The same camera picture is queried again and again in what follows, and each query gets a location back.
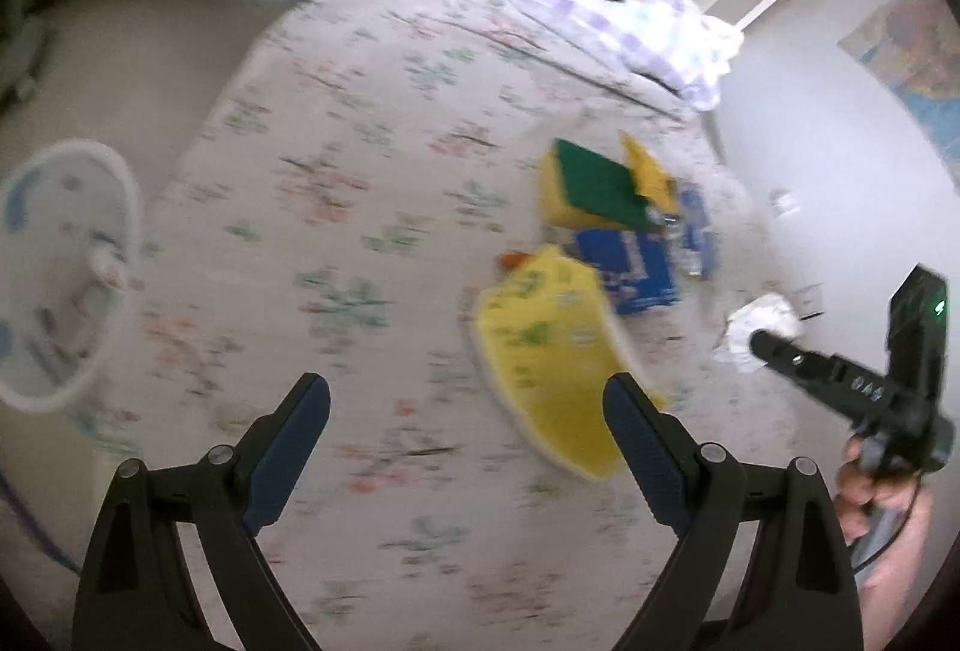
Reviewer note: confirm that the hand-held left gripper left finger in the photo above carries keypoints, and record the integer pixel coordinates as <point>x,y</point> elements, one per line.
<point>289,445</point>

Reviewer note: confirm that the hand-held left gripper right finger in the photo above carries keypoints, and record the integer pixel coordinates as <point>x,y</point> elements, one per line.
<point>643,448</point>

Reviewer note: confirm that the small orange wrapper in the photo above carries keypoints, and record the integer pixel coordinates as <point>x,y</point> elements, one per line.
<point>511,260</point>

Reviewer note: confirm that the white wall socket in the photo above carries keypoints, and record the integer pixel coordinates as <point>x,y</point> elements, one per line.
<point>784,202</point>
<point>810,300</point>

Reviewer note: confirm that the blue cardboard box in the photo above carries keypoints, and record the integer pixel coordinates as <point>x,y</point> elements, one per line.
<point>626,265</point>

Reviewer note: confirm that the blue plastic packet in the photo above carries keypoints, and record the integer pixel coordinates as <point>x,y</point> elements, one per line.
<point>697,231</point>

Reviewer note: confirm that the small yellow packet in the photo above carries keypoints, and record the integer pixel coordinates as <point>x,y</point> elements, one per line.
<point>646,167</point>

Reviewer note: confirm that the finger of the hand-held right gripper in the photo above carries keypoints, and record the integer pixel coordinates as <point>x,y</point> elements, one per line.
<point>806,367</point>

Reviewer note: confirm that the floral bed sheet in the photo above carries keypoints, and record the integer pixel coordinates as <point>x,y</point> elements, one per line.
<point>360,208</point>

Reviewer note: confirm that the white tissue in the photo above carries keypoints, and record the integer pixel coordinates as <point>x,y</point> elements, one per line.
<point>761,325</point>

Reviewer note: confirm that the person's right forearm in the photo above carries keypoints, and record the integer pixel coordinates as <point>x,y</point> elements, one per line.
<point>904,583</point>

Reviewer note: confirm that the person's right hand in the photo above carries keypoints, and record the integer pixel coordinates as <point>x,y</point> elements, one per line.
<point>862,493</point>

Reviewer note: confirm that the yellow sponge with green pad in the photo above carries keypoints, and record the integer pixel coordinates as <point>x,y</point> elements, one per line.
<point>589,182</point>

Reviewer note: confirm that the wall map poster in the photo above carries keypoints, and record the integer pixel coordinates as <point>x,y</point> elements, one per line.
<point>911,66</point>

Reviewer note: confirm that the white electric fan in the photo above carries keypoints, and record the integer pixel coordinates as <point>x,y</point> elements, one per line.
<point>60,276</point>

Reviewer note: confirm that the yellow snack bag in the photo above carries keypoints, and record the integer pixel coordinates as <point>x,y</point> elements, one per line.
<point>540,351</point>

